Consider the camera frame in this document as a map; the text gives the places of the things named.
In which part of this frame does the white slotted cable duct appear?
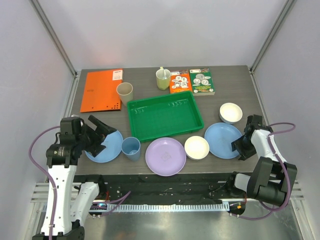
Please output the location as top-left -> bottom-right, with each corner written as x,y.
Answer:
114,202 -> 230,213

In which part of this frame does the orange book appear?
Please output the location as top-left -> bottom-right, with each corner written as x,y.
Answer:
169,69 -> 192,94

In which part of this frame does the far white bowl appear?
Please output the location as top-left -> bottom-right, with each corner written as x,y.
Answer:
219,102 -> 243,125

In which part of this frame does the blue cup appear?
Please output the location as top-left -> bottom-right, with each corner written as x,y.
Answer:
121,137 -> 141,162

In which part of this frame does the green plastic bin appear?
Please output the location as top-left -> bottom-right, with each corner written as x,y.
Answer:
127,91 -> 205,142

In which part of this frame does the orange folder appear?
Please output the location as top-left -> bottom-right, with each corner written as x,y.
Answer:
80,68 -> 123,113

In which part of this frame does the green cup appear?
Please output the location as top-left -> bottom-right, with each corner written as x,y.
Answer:
155,67 -> 171,90

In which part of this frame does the white spoon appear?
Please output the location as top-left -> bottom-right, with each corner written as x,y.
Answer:
159,67 -> 168,79

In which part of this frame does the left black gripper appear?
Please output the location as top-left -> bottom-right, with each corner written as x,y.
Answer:
76,115 -> 116,156

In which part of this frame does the green book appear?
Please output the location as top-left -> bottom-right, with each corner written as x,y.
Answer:
189,68 -> 216,96

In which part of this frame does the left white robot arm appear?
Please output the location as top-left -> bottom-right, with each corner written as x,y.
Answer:
31,115 -> 117,240

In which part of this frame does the white bowl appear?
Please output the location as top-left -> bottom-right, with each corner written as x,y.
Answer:
219,102 -> 243,125
184,136 -> 210,161

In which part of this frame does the near white bowl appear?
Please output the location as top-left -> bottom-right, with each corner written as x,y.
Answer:
184,136 -> 210,161

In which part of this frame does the purple plate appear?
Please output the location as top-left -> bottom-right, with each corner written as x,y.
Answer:
145,137 -> 187,177

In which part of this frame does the blue plate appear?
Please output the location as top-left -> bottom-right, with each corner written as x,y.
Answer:
85,130 -> 123,163
204,122 -> 242,159

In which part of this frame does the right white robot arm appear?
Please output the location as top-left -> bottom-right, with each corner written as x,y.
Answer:
225,114 -> 298,210

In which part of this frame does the beige cup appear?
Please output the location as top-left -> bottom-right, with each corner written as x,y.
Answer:
116,82 -> 134,106

